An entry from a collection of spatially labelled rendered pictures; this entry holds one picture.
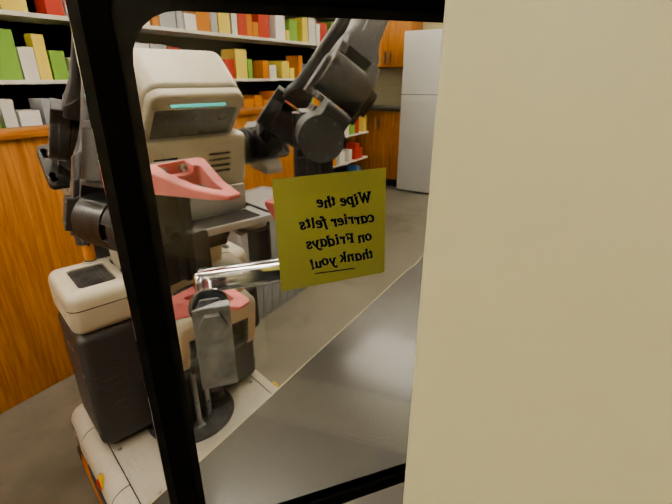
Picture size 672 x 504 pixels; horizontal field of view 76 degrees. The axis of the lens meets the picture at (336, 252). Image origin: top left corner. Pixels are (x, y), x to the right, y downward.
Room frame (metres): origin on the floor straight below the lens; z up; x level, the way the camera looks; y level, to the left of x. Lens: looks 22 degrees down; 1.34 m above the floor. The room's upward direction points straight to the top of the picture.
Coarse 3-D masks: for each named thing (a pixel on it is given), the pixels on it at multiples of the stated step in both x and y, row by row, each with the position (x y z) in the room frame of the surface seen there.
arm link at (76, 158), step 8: (80, 96) 0.53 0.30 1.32; (80, 104) 0.51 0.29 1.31; (80, 112) 0.51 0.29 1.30; (80, 120) 0.50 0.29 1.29; (80, 128) 0.49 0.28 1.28; (80, 136) 0.48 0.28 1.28; (80, 144) 0.48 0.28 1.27; (80, 152) 0.47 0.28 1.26; (72, 160) 0.48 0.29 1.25; (80, 160) 0.47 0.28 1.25; (72, 168) 0.47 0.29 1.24; (80, 168) 0.47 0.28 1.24; (72, 176) 0.47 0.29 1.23; (80, 176) 0.47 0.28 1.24; (72, 184) 0.46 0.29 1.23; (72, 192) 0.46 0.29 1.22; (72, 232) 0.45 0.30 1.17
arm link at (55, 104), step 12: (72, 48) 0.69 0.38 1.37; (72, 60) 0.69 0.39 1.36; (72, 72) 0.69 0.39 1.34; (72, 84) 0.70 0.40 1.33; (72, 96) 0.70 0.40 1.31; (60, 108) 0.71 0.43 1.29; (72, 108) 0.70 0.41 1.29; (60, 120) 0.71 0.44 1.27; (60, 132) 0.70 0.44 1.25; (60, 144) 0.70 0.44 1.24; (60, 156) 0.71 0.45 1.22
